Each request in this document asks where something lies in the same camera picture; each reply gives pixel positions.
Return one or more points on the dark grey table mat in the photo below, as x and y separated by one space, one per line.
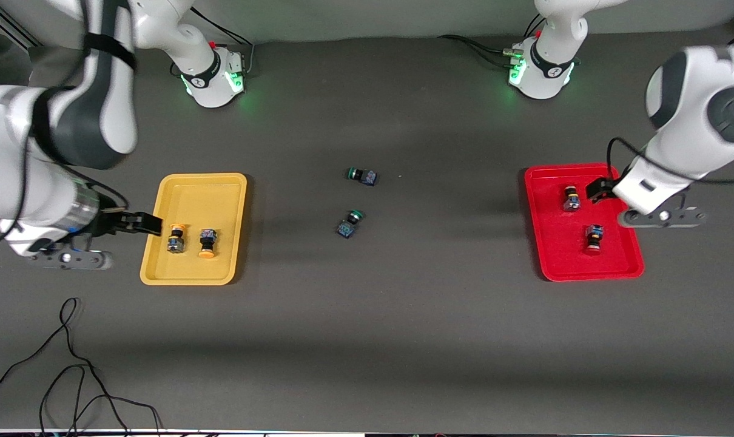
367 334

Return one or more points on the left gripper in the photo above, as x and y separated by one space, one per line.
601 188

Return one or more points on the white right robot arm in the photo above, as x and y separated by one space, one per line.
88 121

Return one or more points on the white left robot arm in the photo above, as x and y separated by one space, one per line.
707 103

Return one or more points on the red push button switch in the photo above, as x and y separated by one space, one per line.
594 237
572 200

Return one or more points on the red plastic tray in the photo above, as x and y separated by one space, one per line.
549 243

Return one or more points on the yellow push button switch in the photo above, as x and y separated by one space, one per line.
176 243
207 240

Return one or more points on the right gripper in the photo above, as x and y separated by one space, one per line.
111 222

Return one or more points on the green push button switch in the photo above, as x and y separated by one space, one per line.
347 227
364 176

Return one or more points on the yellow plastic tray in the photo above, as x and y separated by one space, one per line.
191 194

